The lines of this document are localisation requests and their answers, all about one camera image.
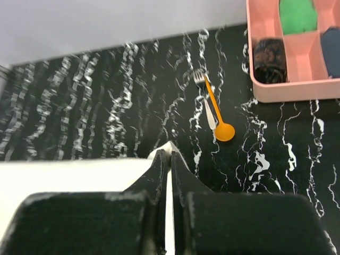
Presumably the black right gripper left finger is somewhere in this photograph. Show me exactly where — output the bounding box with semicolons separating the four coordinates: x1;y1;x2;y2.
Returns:
125;149;168;252

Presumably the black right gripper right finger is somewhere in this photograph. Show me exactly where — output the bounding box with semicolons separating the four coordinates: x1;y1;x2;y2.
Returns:
171;151;212;252

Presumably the white cloth napkin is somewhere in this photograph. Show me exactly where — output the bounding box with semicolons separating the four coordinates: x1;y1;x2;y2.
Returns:
1;141;178;241

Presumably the orange plastic spoon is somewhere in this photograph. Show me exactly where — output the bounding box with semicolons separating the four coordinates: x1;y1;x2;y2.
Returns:
203;74;235;142

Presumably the black marble pattern mat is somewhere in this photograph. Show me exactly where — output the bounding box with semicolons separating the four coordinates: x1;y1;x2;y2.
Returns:
0;23;340;218

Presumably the silver metal fork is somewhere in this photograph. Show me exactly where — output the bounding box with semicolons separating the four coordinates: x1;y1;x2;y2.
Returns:
193;70;216;130

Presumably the dark brown rolled cloth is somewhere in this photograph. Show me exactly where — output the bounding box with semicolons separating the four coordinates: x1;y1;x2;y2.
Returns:
253;38;287;84

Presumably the pink compartment tray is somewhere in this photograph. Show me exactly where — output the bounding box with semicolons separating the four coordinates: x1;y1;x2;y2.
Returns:
246;1;339;103

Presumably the green rolled cloth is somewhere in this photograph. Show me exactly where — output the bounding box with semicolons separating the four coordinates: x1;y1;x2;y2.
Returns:
279;0;318;35

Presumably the blue grey rolled cloth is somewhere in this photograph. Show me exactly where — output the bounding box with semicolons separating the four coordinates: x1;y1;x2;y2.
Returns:
320;27;339;79

